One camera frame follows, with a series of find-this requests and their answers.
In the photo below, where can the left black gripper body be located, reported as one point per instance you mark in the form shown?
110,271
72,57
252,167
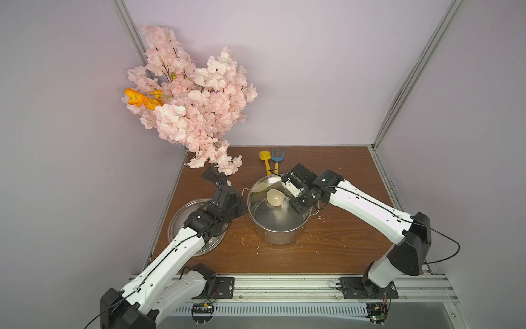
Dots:
222,188

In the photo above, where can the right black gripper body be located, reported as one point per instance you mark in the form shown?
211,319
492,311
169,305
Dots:
296,186

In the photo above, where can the stainless steel pot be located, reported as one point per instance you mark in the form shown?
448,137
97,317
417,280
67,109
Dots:
277,225

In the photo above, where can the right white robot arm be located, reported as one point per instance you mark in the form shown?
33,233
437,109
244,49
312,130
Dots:
410,234

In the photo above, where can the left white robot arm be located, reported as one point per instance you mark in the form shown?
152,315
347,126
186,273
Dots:
149,298

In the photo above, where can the blue toy fork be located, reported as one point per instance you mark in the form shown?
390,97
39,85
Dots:
277,155

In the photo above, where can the yellow toy spatula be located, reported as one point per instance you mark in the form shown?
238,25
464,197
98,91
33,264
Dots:
265,156

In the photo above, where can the left circuit board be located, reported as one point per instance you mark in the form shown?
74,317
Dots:
202,313

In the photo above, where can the circuit board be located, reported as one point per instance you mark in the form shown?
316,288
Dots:
377,313
202,313

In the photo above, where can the pink cherry blossom tree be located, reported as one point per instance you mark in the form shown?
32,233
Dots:
200,105

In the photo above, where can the orange artificial flower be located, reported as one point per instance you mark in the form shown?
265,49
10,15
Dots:
137,99

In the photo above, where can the right circuit board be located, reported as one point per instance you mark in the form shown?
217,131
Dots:
377,313

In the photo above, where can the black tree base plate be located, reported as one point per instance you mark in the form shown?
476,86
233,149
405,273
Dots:
211,174

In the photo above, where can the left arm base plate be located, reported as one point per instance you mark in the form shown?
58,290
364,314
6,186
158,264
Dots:
219,288

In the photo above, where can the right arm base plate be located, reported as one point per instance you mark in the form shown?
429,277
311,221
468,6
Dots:
355,288

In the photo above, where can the aluminium frame rail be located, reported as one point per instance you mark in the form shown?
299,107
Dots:
321,288

